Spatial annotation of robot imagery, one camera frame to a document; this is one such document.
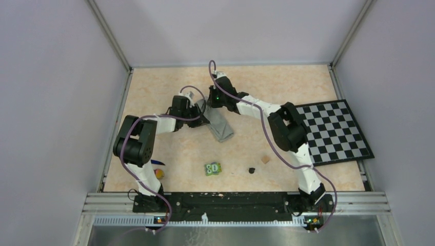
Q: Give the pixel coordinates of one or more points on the blue pen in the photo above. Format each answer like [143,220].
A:
[156,162]

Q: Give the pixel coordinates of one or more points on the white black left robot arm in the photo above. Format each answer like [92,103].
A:
[135,140]

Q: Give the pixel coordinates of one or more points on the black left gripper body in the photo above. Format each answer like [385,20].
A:
[192,112]

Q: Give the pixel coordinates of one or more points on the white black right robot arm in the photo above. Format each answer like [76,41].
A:
[288,130]

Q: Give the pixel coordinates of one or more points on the red yellow ball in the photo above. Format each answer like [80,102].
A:
[159,174]

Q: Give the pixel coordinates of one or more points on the aluminium frame rail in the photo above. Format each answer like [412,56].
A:
[115,209]

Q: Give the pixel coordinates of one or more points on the green owl toy block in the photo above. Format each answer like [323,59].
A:
[213,168]

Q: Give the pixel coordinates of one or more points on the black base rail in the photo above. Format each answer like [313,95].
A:
[232,206]

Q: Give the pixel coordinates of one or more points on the black white checkerboard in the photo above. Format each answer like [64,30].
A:
[334,133]

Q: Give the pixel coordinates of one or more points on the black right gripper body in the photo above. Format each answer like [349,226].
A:
[216,101]

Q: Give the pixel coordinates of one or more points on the small tan wooden block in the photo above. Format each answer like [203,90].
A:
[265,159]

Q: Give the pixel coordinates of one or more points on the grey-green cloth napkin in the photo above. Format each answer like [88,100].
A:
[218,124]

